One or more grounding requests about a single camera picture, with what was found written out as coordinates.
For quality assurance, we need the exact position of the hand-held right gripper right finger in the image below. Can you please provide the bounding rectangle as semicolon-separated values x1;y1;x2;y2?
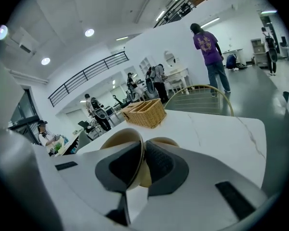
132;140;268;231

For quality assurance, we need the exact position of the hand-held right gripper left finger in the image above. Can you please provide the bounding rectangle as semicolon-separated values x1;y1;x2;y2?
50;140;145;227

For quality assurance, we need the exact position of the beige ceramic bowl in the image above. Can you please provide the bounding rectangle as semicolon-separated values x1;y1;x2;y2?
100;128;153;191
154;137;180;148

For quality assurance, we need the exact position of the woven wicker basket box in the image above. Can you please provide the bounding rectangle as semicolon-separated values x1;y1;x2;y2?
120;98;167;129

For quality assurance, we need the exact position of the black balcony railing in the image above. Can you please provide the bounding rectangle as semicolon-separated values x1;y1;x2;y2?
48;51;130;107

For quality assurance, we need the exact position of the white ornate stool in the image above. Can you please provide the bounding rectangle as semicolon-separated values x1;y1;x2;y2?
170;80;182;93

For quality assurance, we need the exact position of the white ornate vanity desk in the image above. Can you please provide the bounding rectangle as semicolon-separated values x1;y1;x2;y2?
166;67;192;95

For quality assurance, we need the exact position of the oval vanity mirror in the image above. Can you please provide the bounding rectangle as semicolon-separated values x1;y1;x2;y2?
163;51;179;68

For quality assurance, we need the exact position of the gold wire chair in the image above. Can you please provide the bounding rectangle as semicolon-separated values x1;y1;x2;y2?
163;84;234;117

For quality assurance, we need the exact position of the white wall shelf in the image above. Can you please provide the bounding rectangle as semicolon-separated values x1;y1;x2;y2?
139;56;151;74

